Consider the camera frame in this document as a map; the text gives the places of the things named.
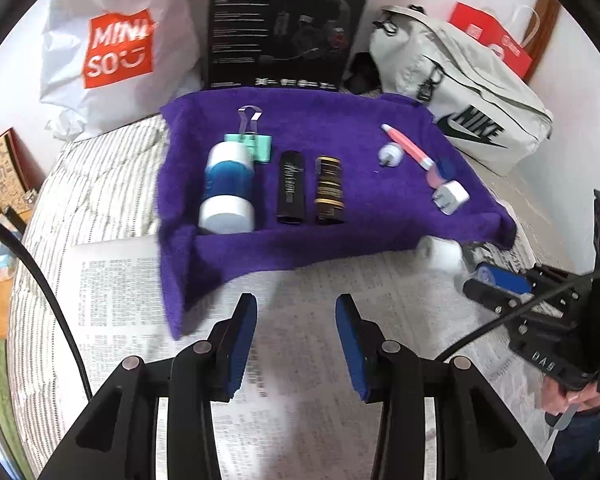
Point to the wooden door frame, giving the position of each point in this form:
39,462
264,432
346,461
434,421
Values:
545,25

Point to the black and gold box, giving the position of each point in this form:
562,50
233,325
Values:
330,190

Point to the green binder clip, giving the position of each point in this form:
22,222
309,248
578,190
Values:
260,145

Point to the red paper bag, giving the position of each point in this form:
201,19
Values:
480,25

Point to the person's right hand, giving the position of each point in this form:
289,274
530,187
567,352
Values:
552,395

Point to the person's dark blue trousers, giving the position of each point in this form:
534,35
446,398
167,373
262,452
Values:
580,440

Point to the round white plug adapter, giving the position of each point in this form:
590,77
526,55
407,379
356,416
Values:
392,152

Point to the small pink round item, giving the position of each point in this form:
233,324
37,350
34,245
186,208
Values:
435,178

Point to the white sling bag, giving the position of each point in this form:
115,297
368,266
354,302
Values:
460,80

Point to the newspaper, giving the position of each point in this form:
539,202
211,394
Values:
130,300

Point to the purple towel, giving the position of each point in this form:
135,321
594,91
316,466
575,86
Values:
370,220

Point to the black headphone box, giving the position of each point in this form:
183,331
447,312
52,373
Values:
260,35

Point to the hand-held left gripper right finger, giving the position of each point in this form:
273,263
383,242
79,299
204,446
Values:
350,345

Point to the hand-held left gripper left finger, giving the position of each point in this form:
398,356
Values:
242,340

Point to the white plastic shopping bag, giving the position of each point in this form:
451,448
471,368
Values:
130,10

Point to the white charger plug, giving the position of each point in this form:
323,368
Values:
452,196

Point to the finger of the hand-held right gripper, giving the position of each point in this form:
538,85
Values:
505,280
490,294

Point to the wooden furniture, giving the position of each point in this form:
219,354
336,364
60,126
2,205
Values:
0,310

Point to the white cylindrical bottle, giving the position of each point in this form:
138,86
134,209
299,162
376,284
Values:
442,255

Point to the patterned book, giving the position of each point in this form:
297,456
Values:
0,170

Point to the black cosmetic tube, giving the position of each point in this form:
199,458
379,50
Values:
291,190

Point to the blue and white cylinder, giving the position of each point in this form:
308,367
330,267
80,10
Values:
227,180

